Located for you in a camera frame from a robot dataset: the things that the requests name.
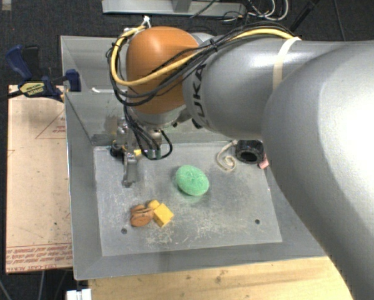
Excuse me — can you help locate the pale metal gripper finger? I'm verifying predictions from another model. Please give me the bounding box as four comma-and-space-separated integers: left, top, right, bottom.
121, 153, 139, 188

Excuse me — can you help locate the brown round wooden toy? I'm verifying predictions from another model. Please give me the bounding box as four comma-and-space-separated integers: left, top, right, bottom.
129, 204, 155, 228

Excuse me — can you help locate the yellow foam block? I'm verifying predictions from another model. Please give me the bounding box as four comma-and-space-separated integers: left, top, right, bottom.
147, 199, 175, 229

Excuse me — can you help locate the green round sponge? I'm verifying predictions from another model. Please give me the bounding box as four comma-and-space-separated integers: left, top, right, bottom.
174, 164, 211, 197

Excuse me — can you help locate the brown cardboard board red print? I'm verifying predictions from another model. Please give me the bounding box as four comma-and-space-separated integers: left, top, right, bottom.
5, 84, 74, 274

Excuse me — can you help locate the grey metal bin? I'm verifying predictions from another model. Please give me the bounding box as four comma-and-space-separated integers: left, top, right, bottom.
60, 35, 328, 281

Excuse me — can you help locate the black cup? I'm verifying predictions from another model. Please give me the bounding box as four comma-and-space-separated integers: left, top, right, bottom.
235, 139, 265, 164

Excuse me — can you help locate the black cylinder on white bracket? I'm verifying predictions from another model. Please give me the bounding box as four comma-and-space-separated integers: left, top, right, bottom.
109, 139, 125, 158

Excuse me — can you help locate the white curled cord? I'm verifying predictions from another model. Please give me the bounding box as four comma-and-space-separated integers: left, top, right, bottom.
216, 140, 238, 172

